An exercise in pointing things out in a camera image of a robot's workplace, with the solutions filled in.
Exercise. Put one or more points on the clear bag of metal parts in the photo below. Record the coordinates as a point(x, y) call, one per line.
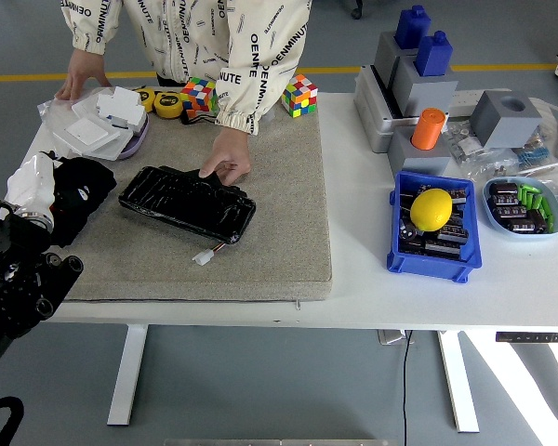
point(465, 141)

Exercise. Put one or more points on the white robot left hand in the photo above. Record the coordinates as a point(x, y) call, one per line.
point(30, 188)

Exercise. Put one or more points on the person's left forearm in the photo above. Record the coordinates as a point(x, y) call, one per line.
point(256, 79)

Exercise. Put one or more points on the grey block with round hole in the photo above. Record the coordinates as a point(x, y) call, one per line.
point(502, 125)

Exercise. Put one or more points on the black table control panel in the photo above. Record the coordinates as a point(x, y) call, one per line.
point(532, 338)

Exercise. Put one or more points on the person's left hand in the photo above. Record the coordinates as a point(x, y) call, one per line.
point(230, 148)

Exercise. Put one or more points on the clear bag of small parts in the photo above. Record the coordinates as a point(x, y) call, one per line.
point(493, 167)

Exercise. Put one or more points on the white table leg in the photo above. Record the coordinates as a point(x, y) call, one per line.
point(460, 385)
point(128, 371)

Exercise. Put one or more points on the light blue oval tray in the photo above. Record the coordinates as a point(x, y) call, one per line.
point(493, 223)

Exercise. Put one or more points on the orange cylinder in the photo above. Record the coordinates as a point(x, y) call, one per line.
point(428, 130)

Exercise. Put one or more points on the person's right hand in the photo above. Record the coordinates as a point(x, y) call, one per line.
point(86, 69)

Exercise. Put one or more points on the grey square block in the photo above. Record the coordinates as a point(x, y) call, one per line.
point(386, 60)
point(428, 95)
point(423, 162)

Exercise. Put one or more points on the blue bottle-shaped block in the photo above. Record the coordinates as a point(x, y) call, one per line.
point(411, 28)
point(433, 56)

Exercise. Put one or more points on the flat light grey case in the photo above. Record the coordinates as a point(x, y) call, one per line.
point(372, 121)

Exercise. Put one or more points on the person's right forearm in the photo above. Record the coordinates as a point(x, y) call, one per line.
point(90, 23)

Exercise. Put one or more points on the black chair caster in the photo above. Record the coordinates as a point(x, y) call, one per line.
point(357, 9)

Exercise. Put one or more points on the blue plastic bin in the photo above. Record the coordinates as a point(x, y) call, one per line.
point(428, 269)

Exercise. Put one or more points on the silver-topped black capacitor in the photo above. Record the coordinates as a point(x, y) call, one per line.
point(407, 230)

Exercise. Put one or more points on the colourful puzzle cube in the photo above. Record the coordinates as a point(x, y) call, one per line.
point(300, 95)
point(197, 95)

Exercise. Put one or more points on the white folded cardboard box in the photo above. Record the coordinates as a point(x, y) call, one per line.
point(118, 104)

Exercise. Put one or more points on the lilac plastic tray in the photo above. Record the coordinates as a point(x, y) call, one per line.
point(137, 144)

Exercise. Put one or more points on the grey box under table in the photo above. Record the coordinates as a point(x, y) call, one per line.
point(393, 337)

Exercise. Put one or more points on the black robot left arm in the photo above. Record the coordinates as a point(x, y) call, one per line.
point(23, 288)

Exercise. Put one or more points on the bundle of blue resistors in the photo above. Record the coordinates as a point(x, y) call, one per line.
point(532, 155)

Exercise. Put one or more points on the black rag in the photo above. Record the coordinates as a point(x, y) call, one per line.
point(88, 176)

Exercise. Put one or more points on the black cylindrical capacitor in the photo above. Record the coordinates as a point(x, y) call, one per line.
point(442, 249)
point(458, 195)
point(509, 212)
point(453, 234)
point(503, 188)
point(522, 226)
point(506, 200)

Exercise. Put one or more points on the white flat plastic box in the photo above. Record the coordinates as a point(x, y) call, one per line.
point(90, 137)

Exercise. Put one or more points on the glossy black panel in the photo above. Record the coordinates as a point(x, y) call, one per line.
point(181, 204)

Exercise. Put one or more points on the yellow tape measure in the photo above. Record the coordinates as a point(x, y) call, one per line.
point(145, 98)
point(168, 104)

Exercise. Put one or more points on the grey-brown mat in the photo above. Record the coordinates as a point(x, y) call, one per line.
point(269, 209)

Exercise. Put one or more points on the yellow lemon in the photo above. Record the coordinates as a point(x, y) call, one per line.
point(430, 209)

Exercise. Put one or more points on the green cylindrical battery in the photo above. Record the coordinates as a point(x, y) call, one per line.
point(523, 192)
point(537, 203)
point(548, 213)

